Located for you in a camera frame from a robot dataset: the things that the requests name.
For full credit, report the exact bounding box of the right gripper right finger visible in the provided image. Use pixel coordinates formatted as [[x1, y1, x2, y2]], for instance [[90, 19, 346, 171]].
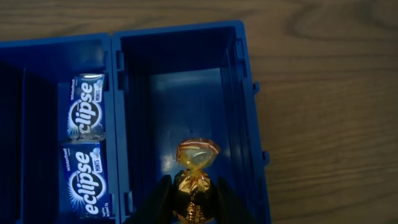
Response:
[[214, 176, 259, 224]]

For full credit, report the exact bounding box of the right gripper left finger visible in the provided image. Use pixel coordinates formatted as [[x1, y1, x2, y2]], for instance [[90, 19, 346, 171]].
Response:
[[123, 174, 175, 224]]

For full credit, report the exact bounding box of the gold candy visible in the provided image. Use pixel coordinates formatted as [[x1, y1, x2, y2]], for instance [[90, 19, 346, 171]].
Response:
[[172, 138, 221, 224]]

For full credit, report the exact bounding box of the blue candy pack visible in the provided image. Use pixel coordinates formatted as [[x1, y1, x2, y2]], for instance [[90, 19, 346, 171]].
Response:
[[66, 73, 106, 143], [59, 141, 113, 218]]

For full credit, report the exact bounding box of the blue tray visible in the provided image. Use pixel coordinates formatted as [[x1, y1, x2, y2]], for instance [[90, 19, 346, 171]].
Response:
[[0, 20, 271, 224]]

